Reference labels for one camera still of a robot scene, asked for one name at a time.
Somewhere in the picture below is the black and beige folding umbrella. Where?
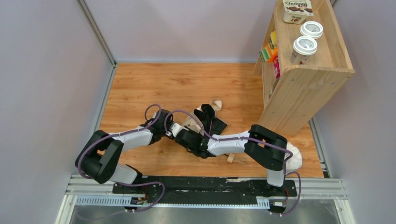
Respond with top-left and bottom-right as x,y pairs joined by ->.
181,98 -> 248,164

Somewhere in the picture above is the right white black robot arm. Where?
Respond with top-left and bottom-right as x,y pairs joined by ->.
170,123 -> 293,191

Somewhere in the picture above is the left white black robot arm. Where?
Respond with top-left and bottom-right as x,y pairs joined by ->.
75,109 -> 173,186

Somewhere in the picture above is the crumpled white plastic bag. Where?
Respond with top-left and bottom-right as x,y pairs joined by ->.
285,142 -> 303,173

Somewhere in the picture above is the pink package on shelf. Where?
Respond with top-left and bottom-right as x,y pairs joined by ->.
272,56 -> 281,79

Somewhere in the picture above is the green orange sponge pack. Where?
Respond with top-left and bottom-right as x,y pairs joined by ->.
259,44 -> 278,62

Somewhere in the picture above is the yellow green item on shelf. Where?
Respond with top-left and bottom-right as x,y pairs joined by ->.
269,31 -> 277,49

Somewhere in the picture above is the wooden shelf unit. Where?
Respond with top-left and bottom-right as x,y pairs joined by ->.
254,0 -> 355,135

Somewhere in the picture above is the near white lidded cup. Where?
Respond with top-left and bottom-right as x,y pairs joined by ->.
290,36 -> 318,64

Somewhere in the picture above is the white lidded cup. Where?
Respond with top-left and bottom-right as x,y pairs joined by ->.
300,21 -> 324,39
290,36 -> 318,64

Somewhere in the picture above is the far white lidded cup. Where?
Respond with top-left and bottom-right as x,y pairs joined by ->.
300,21 -> 324,39

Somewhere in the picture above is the Chobani yogurt cup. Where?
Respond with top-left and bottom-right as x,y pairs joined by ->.
283,0 -> 314,24

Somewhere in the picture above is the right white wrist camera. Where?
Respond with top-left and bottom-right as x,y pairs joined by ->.
169,122 -> 185,138

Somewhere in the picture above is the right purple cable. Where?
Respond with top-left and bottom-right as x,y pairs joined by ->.
164,110 -> 302,216

